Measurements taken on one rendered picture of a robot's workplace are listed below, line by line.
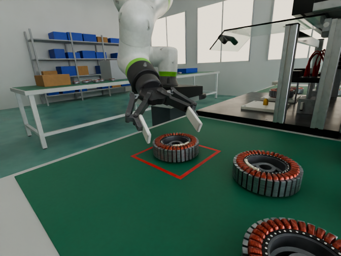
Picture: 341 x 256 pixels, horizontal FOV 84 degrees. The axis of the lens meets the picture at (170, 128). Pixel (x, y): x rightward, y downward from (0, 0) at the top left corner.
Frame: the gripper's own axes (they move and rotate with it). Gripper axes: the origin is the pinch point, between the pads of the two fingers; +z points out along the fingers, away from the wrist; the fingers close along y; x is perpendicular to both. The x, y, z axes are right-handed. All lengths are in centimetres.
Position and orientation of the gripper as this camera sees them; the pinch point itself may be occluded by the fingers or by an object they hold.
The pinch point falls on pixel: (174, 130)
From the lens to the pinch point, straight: 45.8
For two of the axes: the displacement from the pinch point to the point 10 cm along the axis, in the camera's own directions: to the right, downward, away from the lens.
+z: 4.0, 6.9, -6.0
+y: -9.0, 1.9, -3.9
